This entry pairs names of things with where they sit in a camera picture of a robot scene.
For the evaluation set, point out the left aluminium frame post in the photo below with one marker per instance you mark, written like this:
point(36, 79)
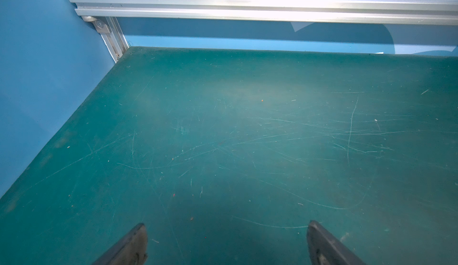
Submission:
point(111, 34)

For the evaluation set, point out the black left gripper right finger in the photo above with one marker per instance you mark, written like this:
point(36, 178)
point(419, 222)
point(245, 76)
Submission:
point(325, 249)

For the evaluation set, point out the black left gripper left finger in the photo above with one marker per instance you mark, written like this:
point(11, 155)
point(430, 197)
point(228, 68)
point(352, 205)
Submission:
point(131, 249)

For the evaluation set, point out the horizontal aluminium frame rail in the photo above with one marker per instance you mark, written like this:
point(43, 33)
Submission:
point(407, 12)

